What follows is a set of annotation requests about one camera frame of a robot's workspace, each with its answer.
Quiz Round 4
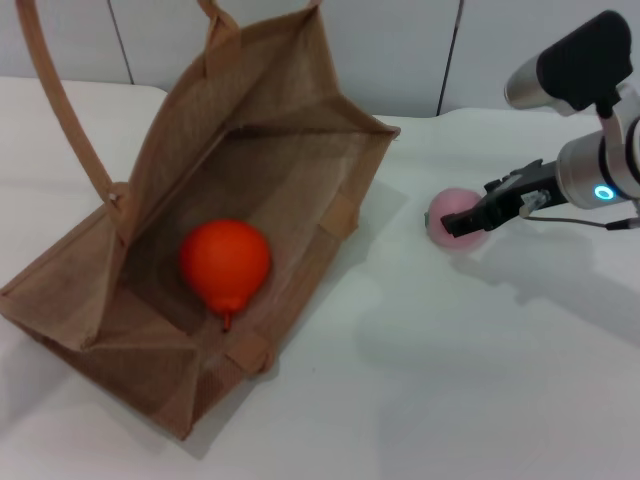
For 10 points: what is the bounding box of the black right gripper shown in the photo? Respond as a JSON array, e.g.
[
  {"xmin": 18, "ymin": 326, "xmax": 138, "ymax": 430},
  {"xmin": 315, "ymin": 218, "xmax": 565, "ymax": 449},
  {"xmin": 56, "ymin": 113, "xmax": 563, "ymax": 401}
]
[{"xmin": 439, "ymin": 158, "xmax": 567, "ymax": 238}]

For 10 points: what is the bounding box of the pink toy peach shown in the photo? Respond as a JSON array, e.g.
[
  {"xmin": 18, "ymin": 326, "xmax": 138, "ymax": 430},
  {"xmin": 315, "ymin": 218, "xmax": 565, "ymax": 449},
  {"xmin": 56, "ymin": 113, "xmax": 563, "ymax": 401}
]
[{"xmin": 423, "ymin": 187, "xmax": 489, "ymax": 250}]

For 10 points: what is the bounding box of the brown jute handbag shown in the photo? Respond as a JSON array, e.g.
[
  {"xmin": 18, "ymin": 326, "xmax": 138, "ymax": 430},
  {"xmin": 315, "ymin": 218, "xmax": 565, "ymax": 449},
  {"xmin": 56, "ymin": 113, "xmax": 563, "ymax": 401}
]
[{"xmin": 0, "ymin": 0, "xmax": 402, "ymax": 442}]

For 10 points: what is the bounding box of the orange toy fruit with stem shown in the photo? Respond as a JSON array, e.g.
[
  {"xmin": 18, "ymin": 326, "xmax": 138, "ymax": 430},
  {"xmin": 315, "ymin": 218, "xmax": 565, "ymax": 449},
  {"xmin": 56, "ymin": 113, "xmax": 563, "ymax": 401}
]
[{"xmin": 179, "ymin": 218, "xmax": 274, "ymax": 333}]

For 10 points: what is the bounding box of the right wrist cable with plug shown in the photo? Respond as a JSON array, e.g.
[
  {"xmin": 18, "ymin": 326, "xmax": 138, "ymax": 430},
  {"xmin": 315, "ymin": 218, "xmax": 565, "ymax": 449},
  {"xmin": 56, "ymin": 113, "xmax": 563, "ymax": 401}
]
[{"xmin": 519, "ymin": 192, "xmax": 640, "ymax": 232}]

